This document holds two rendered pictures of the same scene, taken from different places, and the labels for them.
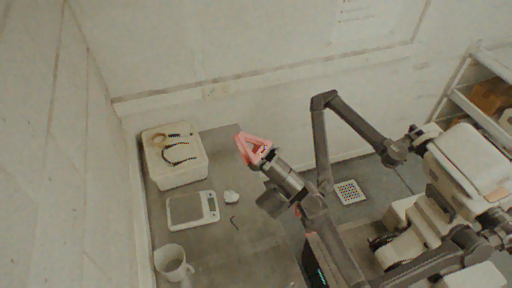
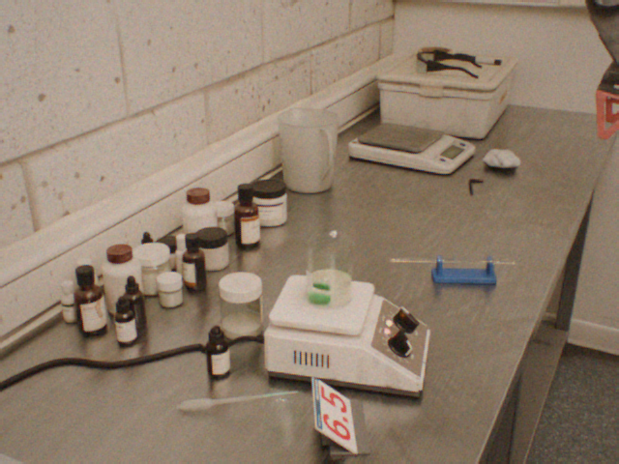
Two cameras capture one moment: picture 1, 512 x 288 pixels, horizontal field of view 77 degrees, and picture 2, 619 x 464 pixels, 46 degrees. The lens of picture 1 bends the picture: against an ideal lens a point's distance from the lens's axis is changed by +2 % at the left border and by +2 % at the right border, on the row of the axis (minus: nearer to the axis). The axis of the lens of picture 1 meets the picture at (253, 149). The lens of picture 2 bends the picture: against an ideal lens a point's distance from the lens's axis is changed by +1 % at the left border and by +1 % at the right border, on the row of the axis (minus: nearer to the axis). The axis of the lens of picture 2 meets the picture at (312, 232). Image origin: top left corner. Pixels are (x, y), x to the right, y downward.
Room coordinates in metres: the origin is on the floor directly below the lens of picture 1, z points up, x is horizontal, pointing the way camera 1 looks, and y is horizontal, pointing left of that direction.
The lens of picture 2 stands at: (-0.48, -0.66, 1.32)
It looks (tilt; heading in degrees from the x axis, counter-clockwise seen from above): 25 degrees down; 45
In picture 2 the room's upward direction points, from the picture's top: straight up
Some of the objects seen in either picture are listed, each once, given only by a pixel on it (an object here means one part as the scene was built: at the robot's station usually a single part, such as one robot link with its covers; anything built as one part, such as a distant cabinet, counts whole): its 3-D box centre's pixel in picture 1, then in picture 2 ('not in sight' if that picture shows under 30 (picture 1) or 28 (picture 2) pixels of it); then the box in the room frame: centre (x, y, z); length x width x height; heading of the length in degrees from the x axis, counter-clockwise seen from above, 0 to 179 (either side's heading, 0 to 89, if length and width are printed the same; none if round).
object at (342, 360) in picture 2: not in sight; (342, 333); (0.11, -0.13, 0.79); 0.22 x 0.13 x 0.08; 122
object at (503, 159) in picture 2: (231, 195); (503, 158); (0.92, 0.12, 0.77); 0.08 x 0.08 x 0.04; 14
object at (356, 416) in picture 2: not in sight; (339, 414); (0.01, -0.22, 0.77); 0.09 x 0.06 x 0.04; 47
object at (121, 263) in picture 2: not in sight; (123, 278); (-0.02, 0.19, 0.80); 0.06 x 0.06 x 0.10
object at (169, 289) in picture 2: not in sight; (169, 290); (0.04, 0.16, 0.77); 0.04 x 0.04 x 0.04
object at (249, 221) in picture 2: not in sight; (246, 215); (0.26, 0.23, 0.80); 0.04 x 0.04 x 0.11
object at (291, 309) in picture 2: not in sight; (323, 303); (0.10, -0.11, 0.83); 0.12 x 0.12 x 0.01; 32
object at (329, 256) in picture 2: not in sight; (330, 272); (0.11, -0.11, 0.88); 0.07 x 0.06 x 0.08; 25
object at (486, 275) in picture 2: not in sight; (464, 269); (0.42, -0.12, 0.77); 0.10 x 0.03 x 0.04; 133
